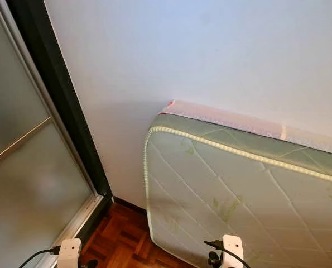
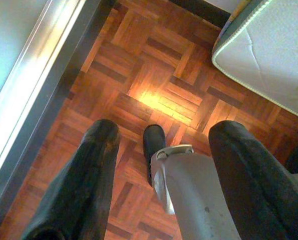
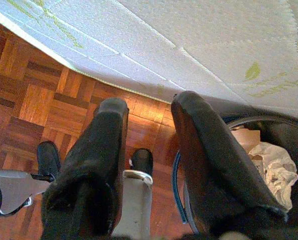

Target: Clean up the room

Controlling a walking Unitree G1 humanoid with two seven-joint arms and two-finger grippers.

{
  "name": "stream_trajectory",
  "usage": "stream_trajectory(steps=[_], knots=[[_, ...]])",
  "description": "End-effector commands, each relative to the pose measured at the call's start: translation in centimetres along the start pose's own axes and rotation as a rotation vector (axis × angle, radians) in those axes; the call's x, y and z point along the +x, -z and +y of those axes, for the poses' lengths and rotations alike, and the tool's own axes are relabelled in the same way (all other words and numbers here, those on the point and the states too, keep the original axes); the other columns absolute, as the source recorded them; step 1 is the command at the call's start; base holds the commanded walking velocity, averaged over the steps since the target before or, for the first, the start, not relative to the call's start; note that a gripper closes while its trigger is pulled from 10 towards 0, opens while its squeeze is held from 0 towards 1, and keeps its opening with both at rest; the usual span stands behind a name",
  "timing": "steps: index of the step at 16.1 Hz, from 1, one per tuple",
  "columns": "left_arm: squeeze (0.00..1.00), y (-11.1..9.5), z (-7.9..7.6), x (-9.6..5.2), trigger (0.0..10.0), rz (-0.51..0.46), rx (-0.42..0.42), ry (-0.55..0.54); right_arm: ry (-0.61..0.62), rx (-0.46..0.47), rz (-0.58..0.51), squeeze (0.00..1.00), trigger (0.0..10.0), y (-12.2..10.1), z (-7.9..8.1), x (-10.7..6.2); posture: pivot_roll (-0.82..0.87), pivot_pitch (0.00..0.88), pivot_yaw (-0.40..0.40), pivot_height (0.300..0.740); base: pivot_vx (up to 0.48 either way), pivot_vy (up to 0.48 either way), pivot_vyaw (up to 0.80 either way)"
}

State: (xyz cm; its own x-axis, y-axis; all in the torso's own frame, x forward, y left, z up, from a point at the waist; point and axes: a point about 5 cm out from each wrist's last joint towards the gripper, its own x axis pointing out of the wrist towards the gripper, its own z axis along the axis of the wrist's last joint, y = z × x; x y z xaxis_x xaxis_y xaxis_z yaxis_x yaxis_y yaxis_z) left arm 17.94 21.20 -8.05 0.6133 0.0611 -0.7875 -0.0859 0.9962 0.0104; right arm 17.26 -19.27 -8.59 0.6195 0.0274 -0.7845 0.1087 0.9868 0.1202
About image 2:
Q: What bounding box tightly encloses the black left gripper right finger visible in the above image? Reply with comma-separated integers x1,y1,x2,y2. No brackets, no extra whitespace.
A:
208,120,298,240

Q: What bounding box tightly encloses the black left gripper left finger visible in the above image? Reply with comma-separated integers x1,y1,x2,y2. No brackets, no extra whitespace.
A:
21,119,121,240

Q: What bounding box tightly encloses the grey robot left leg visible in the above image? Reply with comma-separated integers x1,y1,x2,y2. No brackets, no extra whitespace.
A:
150,144,241,240

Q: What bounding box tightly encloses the black robot left foot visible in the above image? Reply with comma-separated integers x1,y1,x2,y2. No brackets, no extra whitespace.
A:
143,124,167,187

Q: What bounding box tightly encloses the dark grey floor rail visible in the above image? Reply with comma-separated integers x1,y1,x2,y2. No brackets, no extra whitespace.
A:
0,0,117,226

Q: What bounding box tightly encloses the white aluminium door frame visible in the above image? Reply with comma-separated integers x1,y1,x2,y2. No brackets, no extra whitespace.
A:
0,0,87,186

